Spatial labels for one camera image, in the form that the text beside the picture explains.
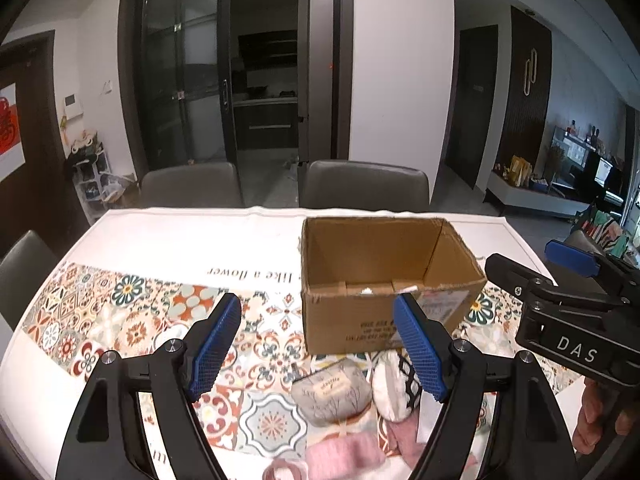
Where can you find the gold clip-shaped wall ornament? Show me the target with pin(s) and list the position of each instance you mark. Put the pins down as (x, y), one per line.
(529, 72)

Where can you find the floral tile-print tablecloth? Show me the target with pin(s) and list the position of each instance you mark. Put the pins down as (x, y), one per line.
(165, 260)

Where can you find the red wall poster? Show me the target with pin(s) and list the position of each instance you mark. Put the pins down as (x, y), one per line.
(9, 130)

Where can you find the person's right hand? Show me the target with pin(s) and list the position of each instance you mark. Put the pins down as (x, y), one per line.
(592, 412)

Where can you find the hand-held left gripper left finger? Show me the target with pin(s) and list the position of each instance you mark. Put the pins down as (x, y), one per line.
(212, 347)

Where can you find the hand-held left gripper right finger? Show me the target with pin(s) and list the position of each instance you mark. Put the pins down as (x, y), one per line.
(420, 350)

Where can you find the dark wooden door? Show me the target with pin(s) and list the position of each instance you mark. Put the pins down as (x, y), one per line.
(470, 105)

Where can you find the pink hair band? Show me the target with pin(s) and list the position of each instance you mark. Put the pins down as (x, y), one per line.
(282, 470)

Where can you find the grey branch-print fabric pouch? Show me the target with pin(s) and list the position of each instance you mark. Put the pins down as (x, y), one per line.
(332, 392)

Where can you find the television screen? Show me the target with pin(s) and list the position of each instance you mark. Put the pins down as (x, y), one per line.
(605, 172)

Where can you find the white wall intercom panel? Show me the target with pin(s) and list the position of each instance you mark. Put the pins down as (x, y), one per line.
(73, 107)

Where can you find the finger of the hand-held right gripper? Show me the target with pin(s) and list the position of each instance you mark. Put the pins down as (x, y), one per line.
(570, 255)
(515, 275)

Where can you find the dark glass sliding door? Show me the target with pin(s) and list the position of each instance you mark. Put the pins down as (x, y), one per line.
(180, 70)

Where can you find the pink fuzzy sock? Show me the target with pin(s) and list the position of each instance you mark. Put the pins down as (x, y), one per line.
(407, 440)
(345, 457)

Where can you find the white shoe rack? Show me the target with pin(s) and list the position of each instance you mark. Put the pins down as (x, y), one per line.
(95, 180)

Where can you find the silver refrigerator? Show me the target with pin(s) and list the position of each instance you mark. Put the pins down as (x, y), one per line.
(312, 70)

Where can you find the brown cardboard box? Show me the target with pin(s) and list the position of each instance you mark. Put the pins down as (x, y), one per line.
(365, 312)

